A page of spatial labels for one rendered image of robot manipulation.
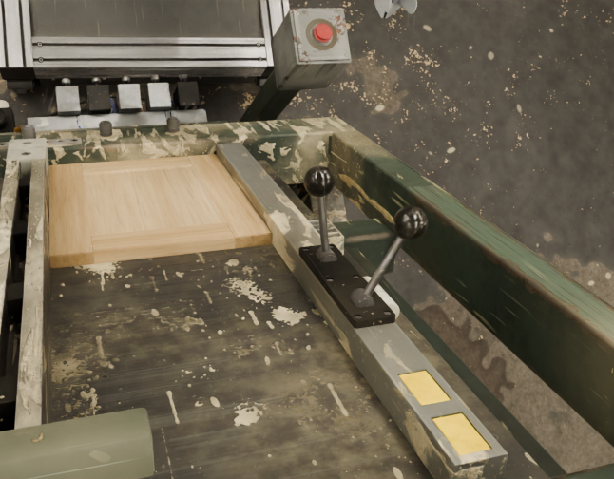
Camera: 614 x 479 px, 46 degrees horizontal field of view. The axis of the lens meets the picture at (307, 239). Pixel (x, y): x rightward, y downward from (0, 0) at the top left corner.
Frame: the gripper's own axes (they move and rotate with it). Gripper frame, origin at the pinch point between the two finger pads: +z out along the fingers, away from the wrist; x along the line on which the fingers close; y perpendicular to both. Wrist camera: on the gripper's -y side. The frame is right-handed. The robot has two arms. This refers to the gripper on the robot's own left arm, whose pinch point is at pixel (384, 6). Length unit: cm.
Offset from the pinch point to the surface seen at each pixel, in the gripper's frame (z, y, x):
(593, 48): 96, -112, 149
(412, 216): -2.6, 39.6, -8.4
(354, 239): 32.7, 17.9, -0.1
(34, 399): -1, 56, -46
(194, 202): 33.1, 9.2, -25.6
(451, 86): 103, -97, 85
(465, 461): -6, 67, -13
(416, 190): 23.2, 15.5, 8.6
